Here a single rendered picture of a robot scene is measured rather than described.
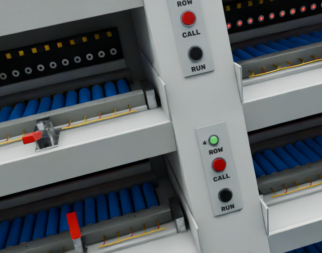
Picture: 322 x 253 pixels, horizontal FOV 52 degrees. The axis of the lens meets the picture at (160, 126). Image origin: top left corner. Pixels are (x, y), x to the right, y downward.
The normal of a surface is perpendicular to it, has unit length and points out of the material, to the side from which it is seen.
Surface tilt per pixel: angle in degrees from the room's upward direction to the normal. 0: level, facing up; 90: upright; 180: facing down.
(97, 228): 19
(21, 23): 109
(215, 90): 90
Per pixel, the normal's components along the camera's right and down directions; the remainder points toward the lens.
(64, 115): 0.21, 0.43
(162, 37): 0.14, 0.13
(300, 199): -0.17, -0.87
